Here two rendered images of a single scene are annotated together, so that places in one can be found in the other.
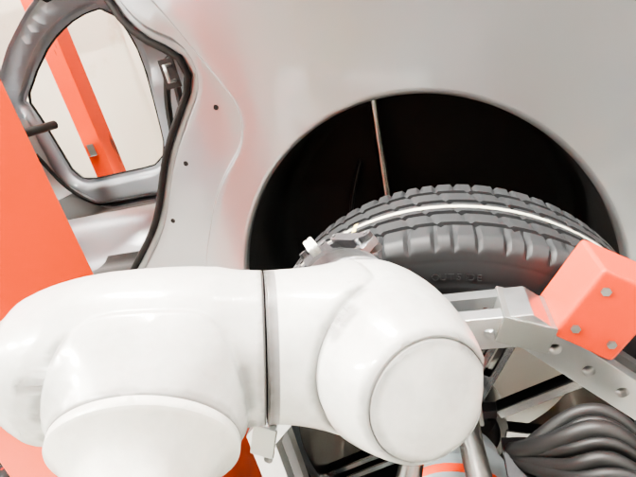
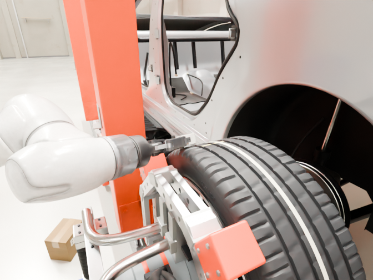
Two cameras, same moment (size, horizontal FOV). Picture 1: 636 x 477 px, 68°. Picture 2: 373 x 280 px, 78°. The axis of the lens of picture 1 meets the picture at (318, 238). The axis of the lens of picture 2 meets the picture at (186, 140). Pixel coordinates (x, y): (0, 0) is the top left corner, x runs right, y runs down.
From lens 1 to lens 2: 0.46 m
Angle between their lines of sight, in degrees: 42
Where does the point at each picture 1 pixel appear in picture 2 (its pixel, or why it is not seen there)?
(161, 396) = not seen: outside the picture
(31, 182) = (131, 62)
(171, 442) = not seen: outside the picture
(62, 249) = (133, 89)
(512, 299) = (200, 216)
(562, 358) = (195, 259)
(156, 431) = not seen: outside the picture
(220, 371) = (13, 136)
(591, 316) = (203, 251)
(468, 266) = (211, 189)
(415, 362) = (10, 165)
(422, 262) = (200, 172)
